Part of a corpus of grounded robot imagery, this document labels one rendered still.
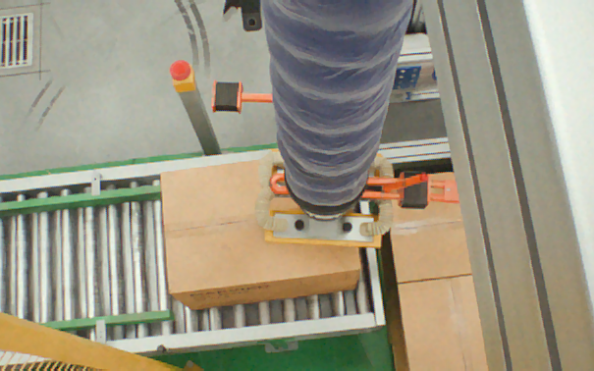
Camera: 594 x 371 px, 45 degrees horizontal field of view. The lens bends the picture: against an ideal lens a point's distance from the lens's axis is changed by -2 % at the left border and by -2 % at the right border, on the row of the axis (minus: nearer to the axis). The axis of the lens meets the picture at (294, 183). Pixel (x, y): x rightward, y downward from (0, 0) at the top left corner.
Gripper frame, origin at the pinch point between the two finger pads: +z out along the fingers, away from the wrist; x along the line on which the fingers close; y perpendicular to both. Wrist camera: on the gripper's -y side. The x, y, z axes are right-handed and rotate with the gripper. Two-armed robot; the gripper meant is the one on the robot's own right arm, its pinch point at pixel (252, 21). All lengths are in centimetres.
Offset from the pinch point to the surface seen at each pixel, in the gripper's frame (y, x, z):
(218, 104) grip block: -9.6, 13.1, 28.7
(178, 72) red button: 12, 27, 48
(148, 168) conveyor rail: -4, 47, 92
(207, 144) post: 10, 27, 112
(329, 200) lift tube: -47, -15, 10
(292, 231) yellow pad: -46, -4, 42
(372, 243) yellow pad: -53, -27, 42
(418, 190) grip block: -42, -41, 30
